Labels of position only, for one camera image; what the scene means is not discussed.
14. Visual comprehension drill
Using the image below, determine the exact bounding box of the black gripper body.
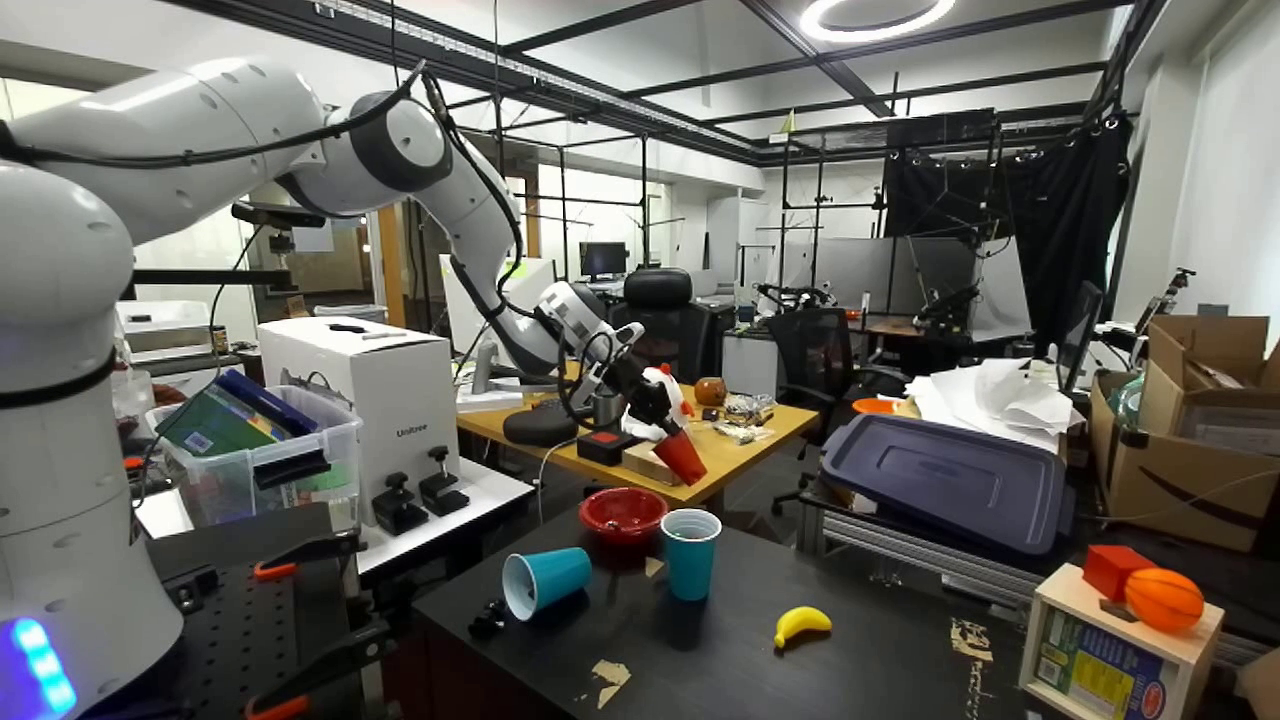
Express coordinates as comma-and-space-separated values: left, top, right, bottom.
600, 352, 679, 434

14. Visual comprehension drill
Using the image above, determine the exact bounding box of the blue plastic cup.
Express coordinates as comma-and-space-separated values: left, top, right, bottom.
656, 503, 726, 607
496, 543, 596, 623

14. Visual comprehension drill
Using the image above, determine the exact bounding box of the clear glass bowl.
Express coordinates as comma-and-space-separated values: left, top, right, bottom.
712, 393, 776, 444

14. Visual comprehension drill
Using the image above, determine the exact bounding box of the red plastic bowl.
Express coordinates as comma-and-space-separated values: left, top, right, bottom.
575, 484, 672, 562

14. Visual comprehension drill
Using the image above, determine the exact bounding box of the brown toy football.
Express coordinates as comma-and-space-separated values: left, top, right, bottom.
686, 371, 731, 420

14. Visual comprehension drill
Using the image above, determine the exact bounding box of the black box with red label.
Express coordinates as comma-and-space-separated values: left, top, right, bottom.
572, 426, 638, 468

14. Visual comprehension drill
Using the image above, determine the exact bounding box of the wooden desk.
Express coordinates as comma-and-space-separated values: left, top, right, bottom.
457, 354, 821, 513

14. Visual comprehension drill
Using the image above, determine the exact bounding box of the black padded office chair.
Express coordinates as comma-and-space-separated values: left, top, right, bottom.
618, 263, 719, 385

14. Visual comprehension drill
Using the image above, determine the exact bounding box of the black rounded case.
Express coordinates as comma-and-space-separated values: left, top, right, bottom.
501, 397, 578, 450

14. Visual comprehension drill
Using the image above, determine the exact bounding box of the black mesh office chair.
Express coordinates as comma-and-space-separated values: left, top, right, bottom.
754, 285, 857, 417

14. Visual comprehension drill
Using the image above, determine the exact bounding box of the white side table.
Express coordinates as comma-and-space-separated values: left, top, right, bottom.
132, 457, 534, 577

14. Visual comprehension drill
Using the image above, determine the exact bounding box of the yellow toy banana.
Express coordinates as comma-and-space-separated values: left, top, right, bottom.
772, 603, 836, 655

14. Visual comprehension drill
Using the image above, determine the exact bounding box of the black toy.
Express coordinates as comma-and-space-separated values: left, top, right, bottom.
464, 594, 520, 644

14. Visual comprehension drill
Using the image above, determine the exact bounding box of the black case with lid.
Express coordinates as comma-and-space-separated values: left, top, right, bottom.
814, 413, 1074, 558

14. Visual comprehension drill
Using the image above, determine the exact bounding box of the white carton box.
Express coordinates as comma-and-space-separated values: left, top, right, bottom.
256, 310, 464, 530

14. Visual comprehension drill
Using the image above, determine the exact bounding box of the white paper pile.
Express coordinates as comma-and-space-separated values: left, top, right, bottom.
904, 354, 1086, 450

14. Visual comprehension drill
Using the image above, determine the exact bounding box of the blue book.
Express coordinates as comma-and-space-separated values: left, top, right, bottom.
212, 368, 325, 439

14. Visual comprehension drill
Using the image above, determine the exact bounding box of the tan tape scrap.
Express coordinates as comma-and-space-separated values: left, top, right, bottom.
947, 612, 995, 667

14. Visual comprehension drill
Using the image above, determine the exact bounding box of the black orange clamp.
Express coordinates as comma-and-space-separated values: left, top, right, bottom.
247, 530, 362, 593
244, 623, 393, 720

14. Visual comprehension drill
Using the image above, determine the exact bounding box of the clear plastic storage bin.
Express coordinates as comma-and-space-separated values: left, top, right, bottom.
148, 385, 366, 535

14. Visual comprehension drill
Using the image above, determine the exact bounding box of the black curtain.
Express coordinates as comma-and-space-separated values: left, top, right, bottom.
881, 112, 1136, 354

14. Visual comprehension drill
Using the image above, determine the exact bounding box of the green book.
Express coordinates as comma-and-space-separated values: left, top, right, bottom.
156, 385, 274, 459

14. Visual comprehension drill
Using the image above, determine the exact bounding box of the red toy block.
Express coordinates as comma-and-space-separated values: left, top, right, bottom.
1080, 540, 1156, 607

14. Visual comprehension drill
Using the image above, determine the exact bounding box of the black pegboard panel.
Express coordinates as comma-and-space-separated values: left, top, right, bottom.
137, 525, 412, 720

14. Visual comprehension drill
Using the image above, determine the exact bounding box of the wooden shape sorter box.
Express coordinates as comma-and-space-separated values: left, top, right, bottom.
1014, 558, 1228, 720

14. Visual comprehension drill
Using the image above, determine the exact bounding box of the brown cardboard shipping box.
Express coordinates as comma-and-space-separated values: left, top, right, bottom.
1084, 310, 1280, 557

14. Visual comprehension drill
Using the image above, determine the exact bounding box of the orange toy ball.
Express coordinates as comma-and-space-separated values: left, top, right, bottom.
1118, 562, 1208, 640

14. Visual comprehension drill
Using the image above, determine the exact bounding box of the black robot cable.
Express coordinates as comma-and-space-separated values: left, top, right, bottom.
549, 315, 638, 439

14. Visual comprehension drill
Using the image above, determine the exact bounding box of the round ceiling ring light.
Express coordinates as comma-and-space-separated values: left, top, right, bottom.
795, 0, 959, 50

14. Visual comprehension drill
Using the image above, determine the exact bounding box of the black camera boom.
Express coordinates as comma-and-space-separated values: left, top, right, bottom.
125, 196, 333, 306

